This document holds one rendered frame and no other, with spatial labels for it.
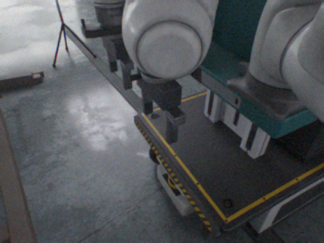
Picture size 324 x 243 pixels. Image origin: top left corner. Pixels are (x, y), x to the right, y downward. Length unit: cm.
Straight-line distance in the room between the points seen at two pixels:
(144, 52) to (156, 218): 102
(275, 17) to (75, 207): 114
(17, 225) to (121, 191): 51
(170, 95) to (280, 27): 25
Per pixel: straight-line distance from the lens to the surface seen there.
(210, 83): 76
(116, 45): 73
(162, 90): 50
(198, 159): 100
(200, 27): 27
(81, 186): 138
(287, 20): 54
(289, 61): 50
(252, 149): 104
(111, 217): 125
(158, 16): 26
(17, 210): 103
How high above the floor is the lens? 108
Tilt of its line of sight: 40 degrees down
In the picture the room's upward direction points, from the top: 1 degrees counter-clockwise
